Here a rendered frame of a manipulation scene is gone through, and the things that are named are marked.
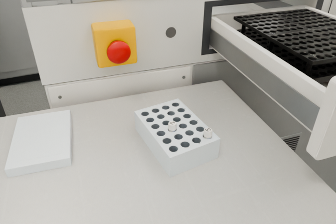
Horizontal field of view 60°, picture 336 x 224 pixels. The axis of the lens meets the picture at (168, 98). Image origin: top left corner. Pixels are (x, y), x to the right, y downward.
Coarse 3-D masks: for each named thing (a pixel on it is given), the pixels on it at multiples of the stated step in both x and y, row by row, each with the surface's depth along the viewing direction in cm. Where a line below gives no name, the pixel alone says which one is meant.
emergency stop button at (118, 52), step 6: (114, 42) 48; (120, 42) 48; (108, 48) 48; (114, 48) 48; (120, 48) 48; (126, 48) 49; (108, 54) 48; (114, 54) 48; (120, 54) 49; (126, 54) 49; (114, 60) 49; (120, 60) 49; (126, 60) 50
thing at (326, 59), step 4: (328, 52) 43; (332, 52) 43; (304, 56) 42; (308, 56) 42; (312, 56) 42; (316, 56) 42; (320, 56) 42; (324, 56) 42; (328, 56) 43; (332, 56) 42; (304, 60) 42; (308, 60) 41; (312, 60) 41; (316, 60) 41; (320, 60) 41; (324, 60) 41; (328, 60) 41; (332, 60) 42; (312, 64) 41; (316, 64) 41
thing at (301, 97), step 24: (216, 24) 58; (240, 24) 64; (216, 48) 59; (240, 48) 51; (264, 48) 46; (264, 72) 45; (288, 72) 40; (288, 96) 40; (312, 96) 36; (312, 120) 37
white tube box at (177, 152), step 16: (144, 112) 48; (160, 112) 48; (176, 112) 48; (192, 112) 48; (144, 128) 45; (160, 128) 44; (176, 128) 44; (192, 128) 44; (160, 144) 41; (176, 144) 41; (192, 144) 41; (208, 144) 41; (160, 160) 42; (176, 160) 40; (192, 160) 41; (208, 160) 43
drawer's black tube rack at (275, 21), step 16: (240, 16) 58; (256, 16) 58; (272, 16) 58; (288, 16) 58; (304, 16) 58; (320, 16) 58; (240, 32) 58; (256, 32) 52; (272, 32) 50; (288, 32) 50; (304, 32) 50; (320, 32) 50; (272, 48) 51; (288, 48) 45; (304, 48) 45; (320, 48) 44; (304, 64) 47; (320, 64) 46; (320, 80) 43
